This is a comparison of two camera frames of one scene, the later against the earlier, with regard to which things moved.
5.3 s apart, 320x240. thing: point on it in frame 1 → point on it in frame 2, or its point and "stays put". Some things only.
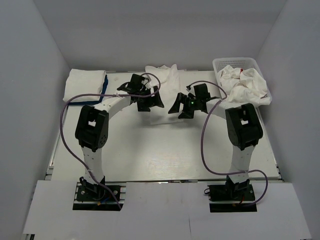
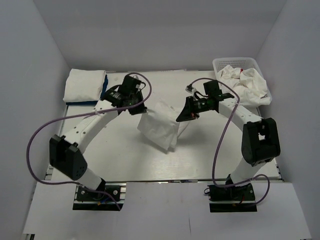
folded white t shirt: (81, 81) stays put
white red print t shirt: (243, 85) stays put
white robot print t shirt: (167, 80) → (159, 126)
